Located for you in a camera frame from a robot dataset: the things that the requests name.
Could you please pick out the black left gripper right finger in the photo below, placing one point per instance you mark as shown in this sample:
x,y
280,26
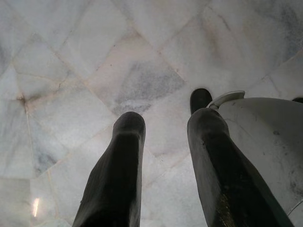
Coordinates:
x,y
220,165

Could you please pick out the black robot foot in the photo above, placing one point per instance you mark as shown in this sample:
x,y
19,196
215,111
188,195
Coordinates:
x,y
298,100
200,99

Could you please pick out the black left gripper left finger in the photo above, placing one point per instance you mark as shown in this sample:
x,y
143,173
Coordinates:
x,y
118,170

